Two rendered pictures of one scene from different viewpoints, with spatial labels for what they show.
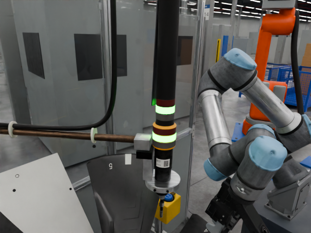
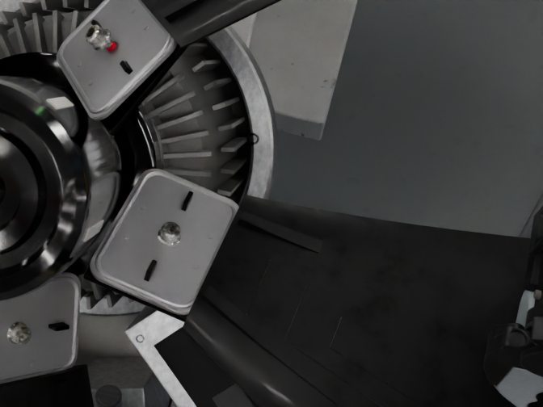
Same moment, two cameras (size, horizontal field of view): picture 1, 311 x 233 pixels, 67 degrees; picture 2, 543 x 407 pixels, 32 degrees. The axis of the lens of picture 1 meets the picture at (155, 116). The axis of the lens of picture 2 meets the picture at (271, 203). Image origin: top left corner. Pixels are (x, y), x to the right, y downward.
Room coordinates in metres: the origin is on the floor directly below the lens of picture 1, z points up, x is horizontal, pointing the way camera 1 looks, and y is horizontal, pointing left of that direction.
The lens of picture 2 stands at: (0.24, -0.33, 1.62)
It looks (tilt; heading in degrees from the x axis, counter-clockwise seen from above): 50 degrees down; 53
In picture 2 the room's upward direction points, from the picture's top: 11 degrees clockwise
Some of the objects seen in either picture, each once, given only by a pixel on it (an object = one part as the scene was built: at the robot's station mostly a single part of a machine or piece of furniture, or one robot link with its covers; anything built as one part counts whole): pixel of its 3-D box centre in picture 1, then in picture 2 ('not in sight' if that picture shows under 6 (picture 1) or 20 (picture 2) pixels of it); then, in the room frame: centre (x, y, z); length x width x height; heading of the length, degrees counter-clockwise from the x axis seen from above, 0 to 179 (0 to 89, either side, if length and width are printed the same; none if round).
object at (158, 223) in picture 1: (158, 220); not in sight; (0.87, -0.03, 0.92); 0.03 x 0.03 x 0.12; 49
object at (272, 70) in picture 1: (264, 81); not in sight; (7.02, -3.25, 0.49); 1.27 x 0.88 x 0.98; 130
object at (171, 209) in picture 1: (159, 202); not in sight; (0.87, -0.03, 1.02); 0.16 x 0.10 x 0.11; 49
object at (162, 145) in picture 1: (164, 140); not in sight; (0.40, -0.02, 1.54); 0.04 x 0.04 x 0.01
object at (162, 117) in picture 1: (164, 114); not in sight; (0.40, -0.02, 1.60); 0.03 x 0.03 x 0.01
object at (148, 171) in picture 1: (158, 160); not in sight; (0.40, -0.01, 1.50); 0.09 x 0.07 x 0.10; 84
